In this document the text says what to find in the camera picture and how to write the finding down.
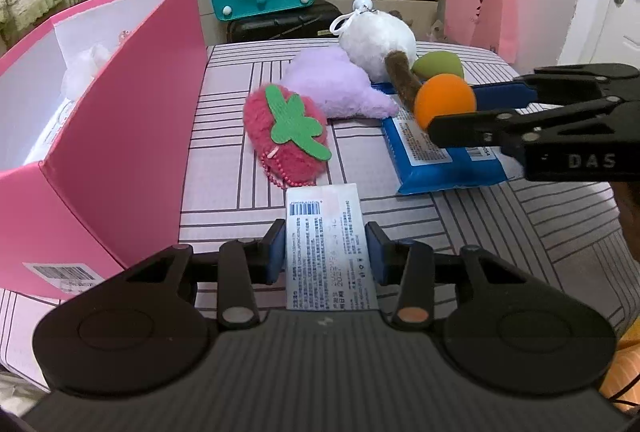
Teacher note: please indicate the orange makeup sponge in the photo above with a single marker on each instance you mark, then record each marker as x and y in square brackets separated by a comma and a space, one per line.
[442, 96]

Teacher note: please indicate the blue wipes packet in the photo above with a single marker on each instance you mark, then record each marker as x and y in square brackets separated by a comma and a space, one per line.
[425, 178]

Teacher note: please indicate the purple plush toy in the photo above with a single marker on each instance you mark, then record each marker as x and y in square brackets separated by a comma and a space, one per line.
[330, 81]

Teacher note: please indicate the white fluffy plush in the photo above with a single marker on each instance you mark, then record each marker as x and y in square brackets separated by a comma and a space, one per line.
[82, 71]

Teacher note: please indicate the orange patterned cloth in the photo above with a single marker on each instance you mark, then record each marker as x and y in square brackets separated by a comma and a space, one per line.
[626, 374]

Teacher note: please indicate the pink strawberry plush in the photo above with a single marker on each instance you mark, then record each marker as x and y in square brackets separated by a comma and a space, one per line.
[260, 121]

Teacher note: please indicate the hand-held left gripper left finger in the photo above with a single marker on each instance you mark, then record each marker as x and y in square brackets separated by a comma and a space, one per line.
[274, 257]

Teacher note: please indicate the pink storage box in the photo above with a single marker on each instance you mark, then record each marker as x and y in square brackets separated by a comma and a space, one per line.
[125, 136]

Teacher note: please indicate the black suitcase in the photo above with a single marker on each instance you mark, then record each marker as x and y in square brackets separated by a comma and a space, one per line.
[280, 29]

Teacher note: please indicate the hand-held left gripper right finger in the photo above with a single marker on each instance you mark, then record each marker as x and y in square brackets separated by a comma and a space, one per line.
[376, 257]

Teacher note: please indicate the white plush with brown tail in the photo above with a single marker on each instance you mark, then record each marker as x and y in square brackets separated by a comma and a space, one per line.
[375, 36]

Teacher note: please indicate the green makeup sponge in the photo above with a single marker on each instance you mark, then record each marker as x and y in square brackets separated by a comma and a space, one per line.
[437, 64]

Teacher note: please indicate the white labelled packet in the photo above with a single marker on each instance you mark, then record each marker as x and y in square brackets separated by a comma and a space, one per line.
[325, 242]

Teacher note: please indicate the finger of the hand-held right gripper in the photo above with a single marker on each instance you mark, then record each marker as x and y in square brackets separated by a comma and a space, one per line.
[500, 94]
[465, 129]

